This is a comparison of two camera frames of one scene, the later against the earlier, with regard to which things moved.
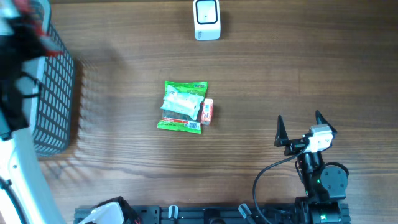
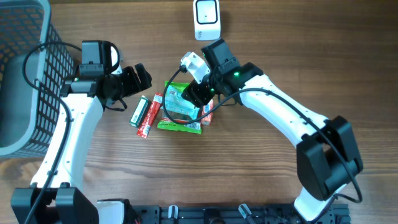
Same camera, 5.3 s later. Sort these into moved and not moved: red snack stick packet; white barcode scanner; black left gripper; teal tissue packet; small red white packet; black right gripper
Moved: red snack stick packet; black left gripper; black right gripper
Not moved: teal tissue packet; white barcode scanner; small red white packet
